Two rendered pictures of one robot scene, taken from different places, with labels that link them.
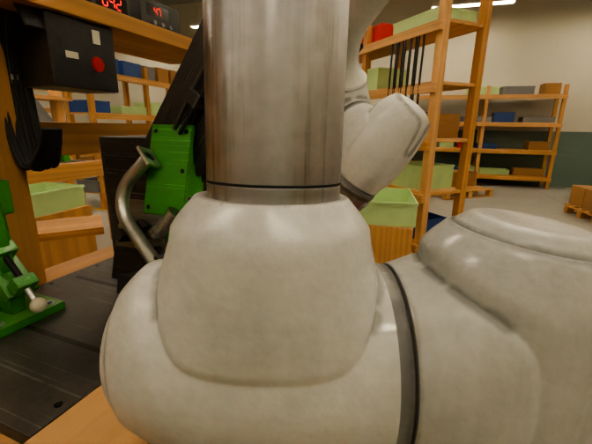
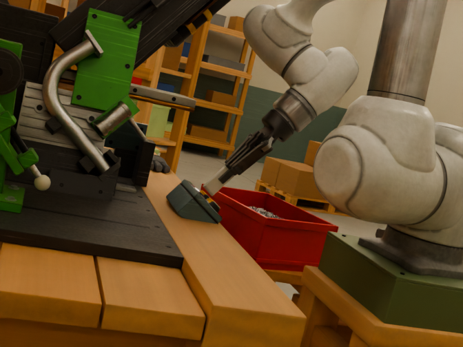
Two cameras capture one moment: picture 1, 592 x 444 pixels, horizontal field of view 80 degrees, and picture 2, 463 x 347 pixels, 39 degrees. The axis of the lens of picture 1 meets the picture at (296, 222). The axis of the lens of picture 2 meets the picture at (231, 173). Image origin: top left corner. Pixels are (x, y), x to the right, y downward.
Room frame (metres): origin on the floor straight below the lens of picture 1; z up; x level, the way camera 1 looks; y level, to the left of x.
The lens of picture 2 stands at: (-0.49, 0.94, 1.18)
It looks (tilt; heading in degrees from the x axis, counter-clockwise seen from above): 7 degrees down; 321
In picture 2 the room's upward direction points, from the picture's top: 14 degrees clockwise
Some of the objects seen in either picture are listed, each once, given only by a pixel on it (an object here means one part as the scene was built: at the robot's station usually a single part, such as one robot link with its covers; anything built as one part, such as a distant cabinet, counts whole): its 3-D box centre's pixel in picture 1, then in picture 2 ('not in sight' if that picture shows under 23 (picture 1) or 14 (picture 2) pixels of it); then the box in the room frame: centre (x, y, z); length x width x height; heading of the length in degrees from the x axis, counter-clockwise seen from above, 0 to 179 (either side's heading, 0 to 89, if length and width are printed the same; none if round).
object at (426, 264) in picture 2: not in sight; (415, 245); (0.28, -0.18, 0.96); 0.22 x 0.18 x 0.06; 169
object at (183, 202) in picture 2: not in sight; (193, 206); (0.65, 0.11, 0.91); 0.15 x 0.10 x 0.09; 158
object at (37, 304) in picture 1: (32, 296); (36, 173); (0.59, 0.49, 0.96); 0.06 x 0.03 x 0.06; 68
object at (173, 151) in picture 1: (177, 168); (105, 61); (0.84, 0.28, 1.17); 0.13 x 0.12 x 0.20; 158
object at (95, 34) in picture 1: (68, 56); not in sight; (0.91, 0.55, 1.42); 0.17 x 0.12 x 0.15; 158
